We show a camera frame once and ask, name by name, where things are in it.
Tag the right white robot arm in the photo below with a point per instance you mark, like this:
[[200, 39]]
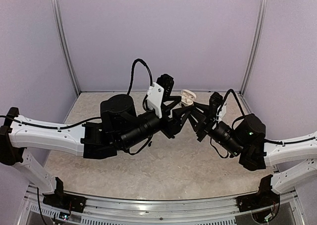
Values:
[[248, 142]]

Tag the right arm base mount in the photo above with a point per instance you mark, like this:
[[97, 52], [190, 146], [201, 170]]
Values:
[[262, 198]]

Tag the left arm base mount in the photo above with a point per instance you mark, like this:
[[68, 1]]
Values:
[[60, 199]]

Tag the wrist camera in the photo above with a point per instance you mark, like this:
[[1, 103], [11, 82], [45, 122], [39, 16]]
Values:
[[157, 92], [216, 109]]

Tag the white earbud charging case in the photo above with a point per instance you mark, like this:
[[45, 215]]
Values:
[[187, 94]]

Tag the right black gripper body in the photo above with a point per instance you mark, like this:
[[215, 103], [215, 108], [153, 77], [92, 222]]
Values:
[[210, 122]]

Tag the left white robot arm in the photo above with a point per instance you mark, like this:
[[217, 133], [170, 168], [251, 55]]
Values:
[[118, 128]]

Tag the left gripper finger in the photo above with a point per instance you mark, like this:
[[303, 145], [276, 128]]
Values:
[[180, 116], [168, 103]]

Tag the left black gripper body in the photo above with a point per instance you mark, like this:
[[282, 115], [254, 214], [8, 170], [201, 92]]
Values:
[[171, 128]]

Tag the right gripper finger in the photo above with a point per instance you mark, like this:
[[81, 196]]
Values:
[[196, 119], [201, 108]]

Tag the front aluminium rail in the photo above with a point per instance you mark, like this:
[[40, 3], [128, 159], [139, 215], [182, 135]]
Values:
[[209, 211]]

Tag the right aluminium frame post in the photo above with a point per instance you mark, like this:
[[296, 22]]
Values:
[[254, 46]]

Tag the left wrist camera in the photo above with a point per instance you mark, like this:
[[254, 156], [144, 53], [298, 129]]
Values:
[[157, 92]]

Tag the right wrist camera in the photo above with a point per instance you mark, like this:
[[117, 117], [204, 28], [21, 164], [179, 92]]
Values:
[[216, 109]]

